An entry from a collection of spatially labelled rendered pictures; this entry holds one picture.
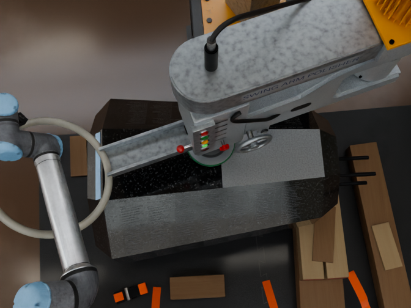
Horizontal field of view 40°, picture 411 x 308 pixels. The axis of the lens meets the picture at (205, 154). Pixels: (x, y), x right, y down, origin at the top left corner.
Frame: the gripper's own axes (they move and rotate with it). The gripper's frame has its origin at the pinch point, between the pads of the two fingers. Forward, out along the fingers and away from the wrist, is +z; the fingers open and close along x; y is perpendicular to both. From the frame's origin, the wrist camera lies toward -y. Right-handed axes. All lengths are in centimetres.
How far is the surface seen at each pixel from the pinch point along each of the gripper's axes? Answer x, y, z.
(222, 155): 68, -61, -5
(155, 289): 94, -28, 95
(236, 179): 80, -59, -1
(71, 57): -40, -103, 98
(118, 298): 82, -12, 102
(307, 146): 94, -89, -15
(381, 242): 168, -114, 34
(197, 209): 76, -42, 14
